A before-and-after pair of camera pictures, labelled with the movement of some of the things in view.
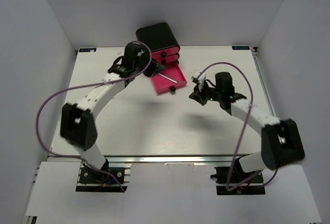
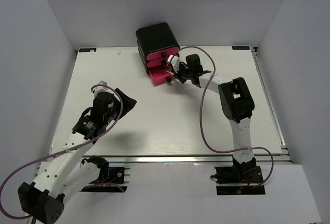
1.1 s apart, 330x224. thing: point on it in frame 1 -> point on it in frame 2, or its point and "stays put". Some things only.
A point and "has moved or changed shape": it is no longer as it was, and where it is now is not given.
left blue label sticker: (87, 50) stays put
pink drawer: (170, 78) has moved or changed shape
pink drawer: (164, 52) stays put
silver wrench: (166, 77) -> (169, 72)
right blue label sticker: (241, 47) stays put
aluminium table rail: (176, 159) stays put
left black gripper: (154, 68) -> (128, 104)
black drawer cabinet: (157, 36) stays put
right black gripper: (198, 96) -> (177, 75)
